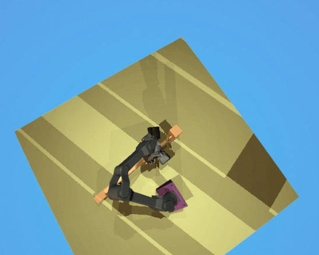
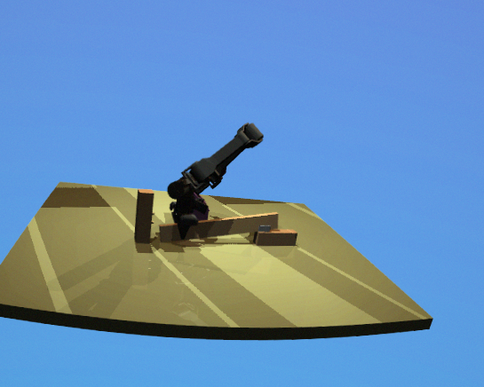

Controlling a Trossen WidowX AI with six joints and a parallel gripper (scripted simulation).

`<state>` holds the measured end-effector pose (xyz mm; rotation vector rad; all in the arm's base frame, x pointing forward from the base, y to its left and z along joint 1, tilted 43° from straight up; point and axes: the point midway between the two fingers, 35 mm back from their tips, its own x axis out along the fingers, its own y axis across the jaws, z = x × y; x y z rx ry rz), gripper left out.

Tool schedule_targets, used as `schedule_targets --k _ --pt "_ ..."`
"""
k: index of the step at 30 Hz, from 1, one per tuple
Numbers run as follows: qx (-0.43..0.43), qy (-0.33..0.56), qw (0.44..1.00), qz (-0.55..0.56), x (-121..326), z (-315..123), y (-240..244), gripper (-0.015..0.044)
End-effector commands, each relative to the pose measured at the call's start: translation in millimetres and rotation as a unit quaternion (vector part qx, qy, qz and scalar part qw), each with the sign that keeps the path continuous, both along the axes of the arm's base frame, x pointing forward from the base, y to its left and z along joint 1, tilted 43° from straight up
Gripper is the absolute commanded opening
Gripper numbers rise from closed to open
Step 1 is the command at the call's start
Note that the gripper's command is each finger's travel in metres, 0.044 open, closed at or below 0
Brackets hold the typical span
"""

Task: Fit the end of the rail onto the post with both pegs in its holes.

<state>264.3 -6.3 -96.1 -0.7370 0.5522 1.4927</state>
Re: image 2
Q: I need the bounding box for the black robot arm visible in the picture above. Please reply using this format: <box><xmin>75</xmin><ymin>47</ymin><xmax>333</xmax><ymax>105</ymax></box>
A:
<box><xmin>168</xmin><ymin>122</ymin><xmax>264</xmax><ymax>215</ymax></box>

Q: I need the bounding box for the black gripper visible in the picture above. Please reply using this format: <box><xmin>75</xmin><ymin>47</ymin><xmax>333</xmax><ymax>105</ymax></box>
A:
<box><xmin>169</xmin><ymin>195</ymin><xmax>198</xmax><ymax>240</ymax></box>

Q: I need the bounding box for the long brown wooden rail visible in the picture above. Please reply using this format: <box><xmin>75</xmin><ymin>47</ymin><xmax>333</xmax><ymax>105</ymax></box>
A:
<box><xmin>159</xmin><ymin>212</ymin><xmax>279</xmax><ymax>242</ymax></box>

